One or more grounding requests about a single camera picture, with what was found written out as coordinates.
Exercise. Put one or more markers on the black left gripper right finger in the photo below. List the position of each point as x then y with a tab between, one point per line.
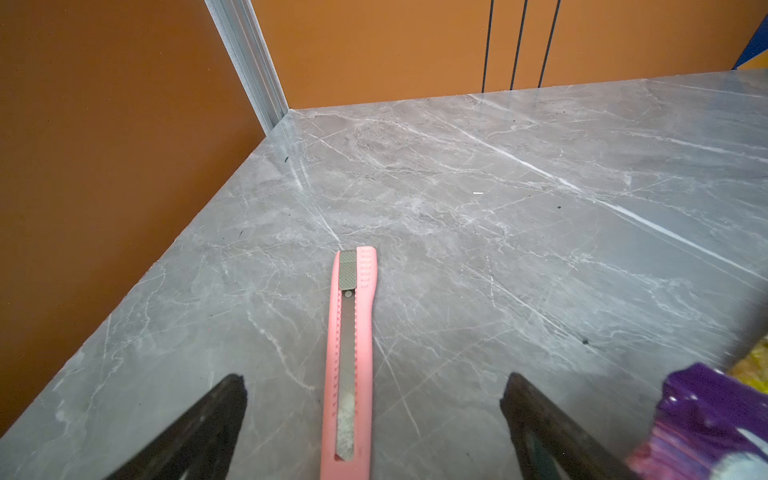
548	443

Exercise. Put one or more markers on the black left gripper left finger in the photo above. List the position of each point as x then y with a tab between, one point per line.
200	444

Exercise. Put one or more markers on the purple Fox's candy bag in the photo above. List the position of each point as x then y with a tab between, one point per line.
707	425

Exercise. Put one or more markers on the pink utility knife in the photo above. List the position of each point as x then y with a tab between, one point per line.
346	442

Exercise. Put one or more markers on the aluminium corner post left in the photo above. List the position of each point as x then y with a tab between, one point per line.
242	36

